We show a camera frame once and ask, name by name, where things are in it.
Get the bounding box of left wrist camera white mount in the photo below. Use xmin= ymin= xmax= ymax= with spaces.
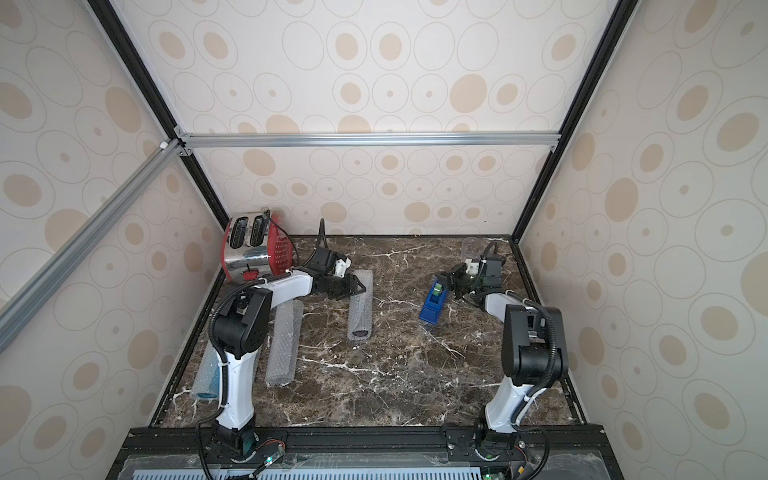
xmin=333 ymin=257 xmax=351 ymax=278

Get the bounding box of black left frame post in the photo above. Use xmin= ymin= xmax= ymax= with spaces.
xmin=86 ymin=0 xmax=230 ymax=229

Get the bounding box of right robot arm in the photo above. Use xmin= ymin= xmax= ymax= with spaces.
xmin=420 ymin=253 xmax=569 ymax=434

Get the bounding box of blue tape dispenser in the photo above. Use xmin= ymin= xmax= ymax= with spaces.
xmin=419 ymin=279 xmax=448 ymax=327

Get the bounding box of clear drinking glass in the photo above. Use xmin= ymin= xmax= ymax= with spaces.
xmin=460 ymin=237 xmax=487 ymax=261

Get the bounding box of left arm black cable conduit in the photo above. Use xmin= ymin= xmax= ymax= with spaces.
xmin=205 ymin=217 xmax=330 ymax=421

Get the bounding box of black toaster power cord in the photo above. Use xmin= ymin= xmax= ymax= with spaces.
xmin=262 ymin=208 xmax=301 ymax=271

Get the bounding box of black frame post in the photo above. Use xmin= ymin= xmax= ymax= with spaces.
xmin=86 ymin=0 xmax=230 ymax=229
xmin=511 ymin=0 xmax=640 ymax=242

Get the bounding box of black right frame post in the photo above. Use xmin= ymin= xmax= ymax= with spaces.
xmin=511 ymin=0 xmax=640 ymax=242

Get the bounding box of stack of bubble wrap sheets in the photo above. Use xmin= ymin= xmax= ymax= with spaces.
xmin=347 ymin=270 xmax=374 ymax=342

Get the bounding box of horizontal aluminium frame bar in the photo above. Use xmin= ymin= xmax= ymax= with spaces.
xmin=180 ymin=131 xmax=561 ymax=148

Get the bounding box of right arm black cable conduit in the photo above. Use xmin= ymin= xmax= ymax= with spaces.
xmin=479 ymin=239 xmax=570 ymax=421

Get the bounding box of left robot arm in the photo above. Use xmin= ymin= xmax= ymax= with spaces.
xmin=209 ymin=247 xmax=367 ymax=432

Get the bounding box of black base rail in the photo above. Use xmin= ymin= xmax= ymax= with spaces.
xmin=107 ymin=425 xmax=623 ymax=479

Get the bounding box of diagonal aluminium frame bar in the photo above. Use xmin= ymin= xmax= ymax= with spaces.
xmin=1 ymin=139 xmax=182 ymax=350

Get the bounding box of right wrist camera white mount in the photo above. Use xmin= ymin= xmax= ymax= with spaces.
xmin=465 ymin=259 xmax=482 ymax=277

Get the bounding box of red and chrome toaster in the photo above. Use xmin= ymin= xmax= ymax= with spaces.
xmin=221 ymin=209 xmax=295 ymax=284

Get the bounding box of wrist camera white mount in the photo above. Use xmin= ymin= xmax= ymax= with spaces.
xmin=333 ymin=257 xmax=351 ymax=278
xmin=465 ymin=259 xmax=482 ymax=277

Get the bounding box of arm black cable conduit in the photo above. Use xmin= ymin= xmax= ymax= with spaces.
xmin=479 ymin=239 xmax=570 ymax=421
xmin=205 ymin=217 xmax=330 ymax=421

